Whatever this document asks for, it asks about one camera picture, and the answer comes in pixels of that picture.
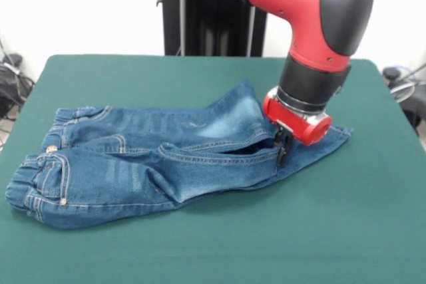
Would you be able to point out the dark green table cloth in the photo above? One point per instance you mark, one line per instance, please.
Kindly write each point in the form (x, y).
(299, 214)

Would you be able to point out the blue denim jeans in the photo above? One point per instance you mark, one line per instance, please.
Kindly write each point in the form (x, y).
(149, 164)

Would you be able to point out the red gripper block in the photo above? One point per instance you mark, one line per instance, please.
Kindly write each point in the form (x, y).
(299, 127)

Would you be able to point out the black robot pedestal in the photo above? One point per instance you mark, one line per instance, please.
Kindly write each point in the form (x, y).
(193, 24)

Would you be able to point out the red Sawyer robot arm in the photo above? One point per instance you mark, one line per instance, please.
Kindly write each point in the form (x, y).
(316, 14)

